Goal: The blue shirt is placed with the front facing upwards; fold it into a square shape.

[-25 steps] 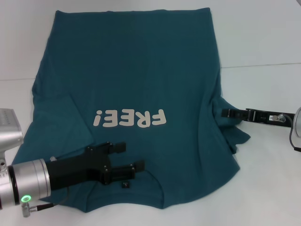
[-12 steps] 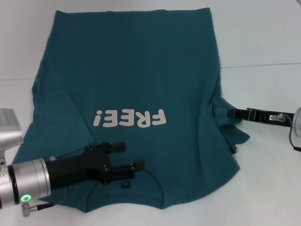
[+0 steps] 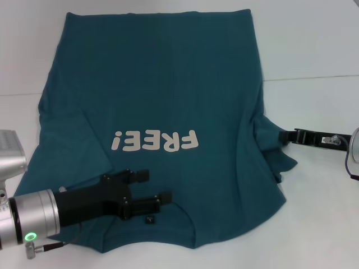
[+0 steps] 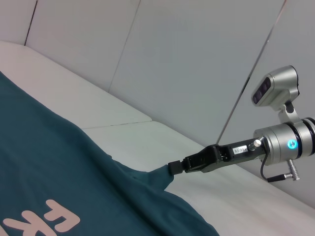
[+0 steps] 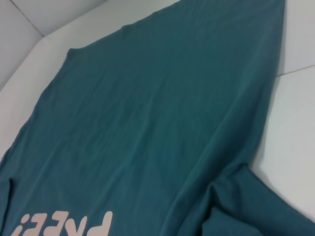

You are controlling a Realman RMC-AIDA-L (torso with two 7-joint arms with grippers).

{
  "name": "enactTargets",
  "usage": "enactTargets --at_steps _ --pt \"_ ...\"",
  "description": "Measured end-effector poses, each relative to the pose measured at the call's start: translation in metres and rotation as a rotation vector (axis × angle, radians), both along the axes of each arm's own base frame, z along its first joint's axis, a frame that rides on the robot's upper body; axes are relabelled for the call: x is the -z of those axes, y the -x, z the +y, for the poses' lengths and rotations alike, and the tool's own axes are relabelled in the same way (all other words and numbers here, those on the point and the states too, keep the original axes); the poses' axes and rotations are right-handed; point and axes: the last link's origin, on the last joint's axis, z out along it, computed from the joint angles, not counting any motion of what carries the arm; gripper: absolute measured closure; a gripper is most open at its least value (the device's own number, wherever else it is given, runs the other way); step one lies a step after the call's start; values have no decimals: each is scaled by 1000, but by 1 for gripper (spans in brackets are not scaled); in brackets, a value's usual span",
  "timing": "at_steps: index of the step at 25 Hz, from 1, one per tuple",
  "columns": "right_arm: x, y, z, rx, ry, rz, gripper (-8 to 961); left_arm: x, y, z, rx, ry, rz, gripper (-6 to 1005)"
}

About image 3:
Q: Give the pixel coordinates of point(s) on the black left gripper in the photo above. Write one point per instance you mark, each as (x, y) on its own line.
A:
(89, 201)

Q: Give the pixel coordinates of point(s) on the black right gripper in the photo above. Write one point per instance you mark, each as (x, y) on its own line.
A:
(317, 139)

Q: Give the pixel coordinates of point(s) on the teal t-shirt with FREE print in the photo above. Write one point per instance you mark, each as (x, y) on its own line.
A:
(157, 84)

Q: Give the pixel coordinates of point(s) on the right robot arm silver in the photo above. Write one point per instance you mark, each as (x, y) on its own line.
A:
(355, 145)

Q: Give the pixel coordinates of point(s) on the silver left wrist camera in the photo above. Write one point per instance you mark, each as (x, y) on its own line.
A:
(11, 157)

